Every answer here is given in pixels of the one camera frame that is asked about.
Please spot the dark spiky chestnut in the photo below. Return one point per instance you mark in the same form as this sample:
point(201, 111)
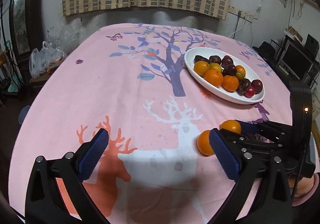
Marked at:
point(215, 59)

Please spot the dark chestnut in pile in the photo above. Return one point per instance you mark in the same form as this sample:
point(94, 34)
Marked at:
point(201, 58)

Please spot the mandarin orange on plate left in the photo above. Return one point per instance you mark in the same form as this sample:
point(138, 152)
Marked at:
point(213, 77)

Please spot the mandarin orange on plate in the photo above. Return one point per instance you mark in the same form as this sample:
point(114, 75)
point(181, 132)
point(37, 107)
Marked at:
point(230, 83)
point(213, 77)

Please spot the wall power strip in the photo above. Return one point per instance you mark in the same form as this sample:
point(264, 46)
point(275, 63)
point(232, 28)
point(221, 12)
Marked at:
point(246, 15)

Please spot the dark purple plum left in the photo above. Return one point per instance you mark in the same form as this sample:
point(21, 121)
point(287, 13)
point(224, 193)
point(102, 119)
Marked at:
point(227, 60)

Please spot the dark chestnut beside longans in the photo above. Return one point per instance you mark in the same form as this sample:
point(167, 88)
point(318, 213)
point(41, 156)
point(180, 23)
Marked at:
point(243, 86)

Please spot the mandarin orange on plate right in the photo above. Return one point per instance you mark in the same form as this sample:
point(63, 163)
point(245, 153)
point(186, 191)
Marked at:
point(230, 83)

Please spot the white plastic bag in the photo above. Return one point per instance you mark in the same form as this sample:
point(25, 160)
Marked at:
point(43, 60)

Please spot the yellow orange fruit left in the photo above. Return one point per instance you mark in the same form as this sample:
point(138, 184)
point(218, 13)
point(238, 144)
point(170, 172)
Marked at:
point(201, 67)

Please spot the yellow orange fruit right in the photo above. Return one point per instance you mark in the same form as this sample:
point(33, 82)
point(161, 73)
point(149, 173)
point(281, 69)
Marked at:
point(215, 66)

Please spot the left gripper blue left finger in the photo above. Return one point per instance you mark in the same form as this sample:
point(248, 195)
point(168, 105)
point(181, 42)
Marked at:
point(75, 170)

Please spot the dark purple plum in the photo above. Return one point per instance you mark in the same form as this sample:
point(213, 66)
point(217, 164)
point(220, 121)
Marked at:
point(227, 60)
point(229, 70)

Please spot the white oval plate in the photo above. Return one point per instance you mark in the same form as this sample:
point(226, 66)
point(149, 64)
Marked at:
point(220, 91)

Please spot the right hand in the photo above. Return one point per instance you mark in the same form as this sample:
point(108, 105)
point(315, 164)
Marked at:
point(306, 188)

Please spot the dark purple plum right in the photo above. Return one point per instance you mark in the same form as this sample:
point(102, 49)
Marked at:
point(229, 70)

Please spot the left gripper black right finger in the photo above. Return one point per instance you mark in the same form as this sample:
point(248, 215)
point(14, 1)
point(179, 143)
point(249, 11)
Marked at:
point(241, 169)

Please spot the black monitor on shelf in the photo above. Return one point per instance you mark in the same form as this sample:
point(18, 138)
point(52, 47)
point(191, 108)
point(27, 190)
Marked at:
point(294, 61)

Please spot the pink deer print tablecloth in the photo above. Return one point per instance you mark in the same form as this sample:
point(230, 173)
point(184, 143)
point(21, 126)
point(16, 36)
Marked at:
point(131, 80)

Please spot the dark framed mirror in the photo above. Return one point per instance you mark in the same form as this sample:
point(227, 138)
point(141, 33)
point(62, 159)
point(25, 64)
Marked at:
point(25, 24)

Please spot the red cherry tomato on plate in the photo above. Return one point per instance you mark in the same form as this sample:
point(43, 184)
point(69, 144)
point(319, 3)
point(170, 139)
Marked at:
point(250, 92)

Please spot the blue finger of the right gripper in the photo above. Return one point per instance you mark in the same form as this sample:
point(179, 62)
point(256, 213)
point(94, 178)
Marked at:
point(252, 140)
point(254, 128)

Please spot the yellow orange fruit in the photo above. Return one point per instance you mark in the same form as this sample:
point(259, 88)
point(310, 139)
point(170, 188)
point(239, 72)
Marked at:
point(215, 66)
point(201, 67)

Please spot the small orange fruit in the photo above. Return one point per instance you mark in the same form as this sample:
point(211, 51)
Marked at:
point(231, 125)
point(203, 144)

